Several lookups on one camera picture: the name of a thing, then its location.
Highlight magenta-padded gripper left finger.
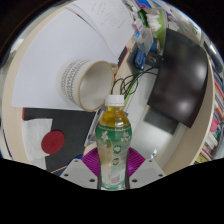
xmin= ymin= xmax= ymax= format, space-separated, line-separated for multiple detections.
xmin=59 ymin=147 xmax=102 ymax=190

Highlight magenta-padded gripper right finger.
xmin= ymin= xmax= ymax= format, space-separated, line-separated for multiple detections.
xmin=127 ymin=147 xmax=167 ymax=189

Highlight green-labelled clear drink bottle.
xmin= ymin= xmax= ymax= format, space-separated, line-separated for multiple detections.
xmin=94 ymin=94 xmax=133 ymax=191

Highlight flat round red coaster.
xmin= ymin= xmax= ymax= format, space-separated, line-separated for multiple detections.
xmin=40 ymin=129 xmax=66 ymax=156

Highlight black desk mat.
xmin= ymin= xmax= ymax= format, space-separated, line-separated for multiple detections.
xmin=21 ymin=107 xmax=101 ymax=173

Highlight grey metal stand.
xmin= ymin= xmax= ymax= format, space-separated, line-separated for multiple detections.
xmin=83 ymin=109 xmax=102 ymax=148

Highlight dark grey flat panel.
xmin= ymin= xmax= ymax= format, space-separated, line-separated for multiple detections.
xmin=143 ymin=106 xmax=180 ymax=135

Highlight white patterned ceramic mug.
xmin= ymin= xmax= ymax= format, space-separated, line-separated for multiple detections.
xmin=55 ymin=59 xmax=120 ymax=113

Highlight black computer monitor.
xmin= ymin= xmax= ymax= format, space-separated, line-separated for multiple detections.
xmin=145 ymin=28 xmax=210 ymax=130

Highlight small blue device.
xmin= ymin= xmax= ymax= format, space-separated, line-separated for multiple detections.
xmin=133 ymin=49 xmax=148 ymax=71

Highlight thin black notebook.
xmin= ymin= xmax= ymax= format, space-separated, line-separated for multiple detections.
xmin=117 ymin=46 xmax=130 ymax=68

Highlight blank white paper sheet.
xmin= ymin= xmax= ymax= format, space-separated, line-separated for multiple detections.
xmin=11 ymin=8 xmax=120 ymax=111

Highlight clear plastic box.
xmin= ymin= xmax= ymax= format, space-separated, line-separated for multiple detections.
xmin=136 ymin=28 xmax=156 ymax=54

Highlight white folded tissues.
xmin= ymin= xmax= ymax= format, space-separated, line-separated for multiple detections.
xmin=144 ymin=13 xmax=165 ymax=33

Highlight handwritten white paper sheet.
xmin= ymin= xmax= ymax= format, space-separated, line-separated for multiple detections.
xmin=64 ymin=0 xmax=135 ymax=56

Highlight black cable bundle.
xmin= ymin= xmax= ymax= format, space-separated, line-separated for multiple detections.
xmin=111 ymin=68 xmax=158 ymax=100

